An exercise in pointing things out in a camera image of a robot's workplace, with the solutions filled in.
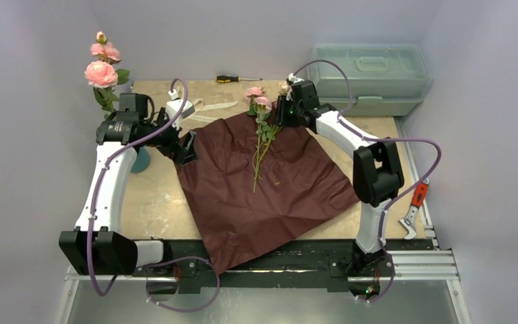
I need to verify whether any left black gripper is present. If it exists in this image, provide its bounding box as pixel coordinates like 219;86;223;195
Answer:
140;107;197;164

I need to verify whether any small pink rose stem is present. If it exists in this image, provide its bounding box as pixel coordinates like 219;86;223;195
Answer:
244;86;281;193

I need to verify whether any cream printed ribbon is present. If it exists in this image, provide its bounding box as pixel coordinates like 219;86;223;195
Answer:
184;98;239;123

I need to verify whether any dark maroon wrapping paper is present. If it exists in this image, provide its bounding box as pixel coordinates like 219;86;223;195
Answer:
177;113;358;274

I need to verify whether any large pink rose stem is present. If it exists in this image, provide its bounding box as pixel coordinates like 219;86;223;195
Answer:
84;31;130;119

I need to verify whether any mauve rose leafy stem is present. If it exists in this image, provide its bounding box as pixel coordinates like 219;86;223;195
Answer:
265;81;291;150

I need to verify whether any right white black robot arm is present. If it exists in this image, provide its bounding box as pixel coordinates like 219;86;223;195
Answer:
275;74;405;275

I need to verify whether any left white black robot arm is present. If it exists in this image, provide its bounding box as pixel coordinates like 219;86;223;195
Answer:
59;90;197;276

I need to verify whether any teal cylindrical vase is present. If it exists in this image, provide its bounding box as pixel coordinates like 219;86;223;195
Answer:
130;146;151;173

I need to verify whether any yellow black screwdriver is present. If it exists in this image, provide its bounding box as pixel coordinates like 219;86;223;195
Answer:
216;75;262;84

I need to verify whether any green translucent plastic toolbox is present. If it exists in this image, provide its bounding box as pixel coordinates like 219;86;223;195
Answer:
307;44;432;117

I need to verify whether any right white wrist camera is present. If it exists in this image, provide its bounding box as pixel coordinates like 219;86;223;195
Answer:
286;73;304;86

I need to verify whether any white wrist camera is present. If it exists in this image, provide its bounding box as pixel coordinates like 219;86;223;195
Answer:
286;73;304;86
165;90;196;131

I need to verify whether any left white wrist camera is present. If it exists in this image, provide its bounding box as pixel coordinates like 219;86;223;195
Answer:
165;90;196;131

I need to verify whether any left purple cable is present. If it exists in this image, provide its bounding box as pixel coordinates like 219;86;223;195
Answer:
86;78;221;314

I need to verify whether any purple cable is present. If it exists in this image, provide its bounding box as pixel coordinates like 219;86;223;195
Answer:
86;78;221;314
291;59;443;304

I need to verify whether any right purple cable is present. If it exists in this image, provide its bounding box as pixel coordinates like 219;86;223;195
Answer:
291;59;443;304

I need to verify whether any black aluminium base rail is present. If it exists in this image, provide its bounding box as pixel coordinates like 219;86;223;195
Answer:
65;239;461;295

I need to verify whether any orange handled utility knife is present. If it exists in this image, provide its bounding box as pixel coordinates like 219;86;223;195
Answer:
399;178;430;240

